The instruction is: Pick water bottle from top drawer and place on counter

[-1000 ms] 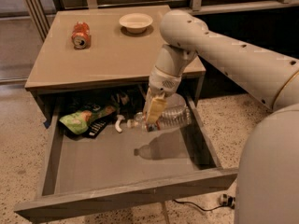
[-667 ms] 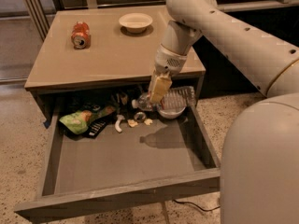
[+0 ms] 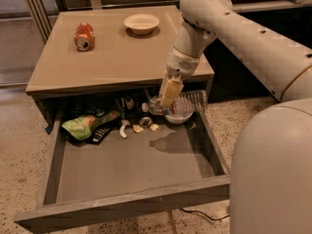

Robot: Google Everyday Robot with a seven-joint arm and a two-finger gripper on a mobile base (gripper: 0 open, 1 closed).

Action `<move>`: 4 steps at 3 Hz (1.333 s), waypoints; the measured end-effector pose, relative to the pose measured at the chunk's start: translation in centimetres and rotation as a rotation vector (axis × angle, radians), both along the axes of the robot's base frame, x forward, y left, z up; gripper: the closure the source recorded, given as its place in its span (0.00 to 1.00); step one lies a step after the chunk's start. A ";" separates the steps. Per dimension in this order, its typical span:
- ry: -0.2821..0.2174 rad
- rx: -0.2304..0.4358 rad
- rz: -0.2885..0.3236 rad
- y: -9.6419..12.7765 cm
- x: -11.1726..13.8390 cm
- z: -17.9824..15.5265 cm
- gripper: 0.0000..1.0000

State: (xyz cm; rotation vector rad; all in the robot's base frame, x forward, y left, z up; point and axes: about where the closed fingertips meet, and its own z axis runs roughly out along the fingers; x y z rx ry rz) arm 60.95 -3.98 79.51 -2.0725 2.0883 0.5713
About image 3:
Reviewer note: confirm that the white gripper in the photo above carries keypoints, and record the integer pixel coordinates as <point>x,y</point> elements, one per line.
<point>179,65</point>

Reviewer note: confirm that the clear plastic water bottle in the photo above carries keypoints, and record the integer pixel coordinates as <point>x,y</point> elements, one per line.
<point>186,103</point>

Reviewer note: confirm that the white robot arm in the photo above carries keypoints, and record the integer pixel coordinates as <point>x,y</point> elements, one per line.
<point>271,171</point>

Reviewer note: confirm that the white bowl in drawer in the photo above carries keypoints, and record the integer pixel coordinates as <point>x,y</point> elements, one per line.
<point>178,118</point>

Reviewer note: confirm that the cream bowl on counter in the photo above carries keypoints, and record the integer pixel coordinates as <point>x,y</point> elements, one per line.
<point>141,24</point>

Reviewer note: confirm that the grey open drawer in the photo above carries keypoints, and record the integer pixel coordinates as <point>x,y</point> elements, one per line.
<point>128,174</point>

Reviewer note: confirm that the dark round item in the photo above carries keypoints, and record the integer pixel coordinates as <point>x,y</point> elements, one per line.
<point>145,121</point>

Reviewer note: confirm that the small cream food piece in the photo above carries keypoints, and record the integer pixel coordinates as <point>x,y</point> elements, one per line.
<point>154,127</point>

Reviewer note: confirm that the small yellow food piece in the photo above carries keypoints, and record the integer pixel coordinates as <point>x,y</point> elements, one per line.
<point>137,129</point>

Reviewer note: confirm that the beige top cabinet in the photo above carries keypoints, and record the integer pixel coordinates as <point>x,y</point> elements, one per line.
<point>120,60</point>

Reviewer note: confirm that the black snack bag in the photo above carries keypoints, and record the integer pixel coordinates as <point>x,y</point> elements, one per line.
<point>100,133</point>

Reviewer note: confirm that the green chip bag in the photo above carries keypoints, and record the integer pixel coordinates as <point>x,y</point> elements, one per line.
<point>82,127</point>

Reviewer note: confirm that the orange soda can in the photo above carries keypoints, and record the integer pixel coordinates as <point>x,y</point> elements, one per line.
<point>84,37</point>

